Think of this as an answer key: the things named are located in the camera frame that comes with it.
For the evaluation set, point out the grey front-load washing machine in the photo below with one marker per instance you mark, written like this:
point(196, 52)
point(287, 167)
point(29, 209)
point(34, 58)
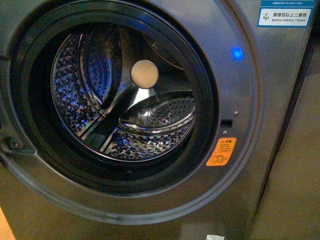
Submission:
point(242, 77)

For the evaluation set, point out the steel washing machine drum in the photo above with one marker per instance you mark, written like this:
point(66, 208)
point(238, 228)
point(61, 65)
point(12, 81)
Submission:
point(122, 93)

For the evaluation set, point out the white tape sticker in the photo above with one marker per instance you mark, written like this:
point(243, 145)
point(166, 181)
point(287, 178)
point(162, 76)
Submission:
point(214, 237)

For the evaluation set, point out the grey cabinet side panel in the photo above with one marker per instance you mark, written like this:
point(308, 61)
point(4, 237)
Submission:
point(289, 208)

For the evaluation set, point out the white blue info label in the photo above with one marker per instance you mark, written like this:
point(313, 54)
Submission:
point(286, 13)

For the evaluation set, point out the orange warning sticker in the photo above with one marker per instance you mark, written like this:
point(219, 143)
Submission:
point(222, 152)

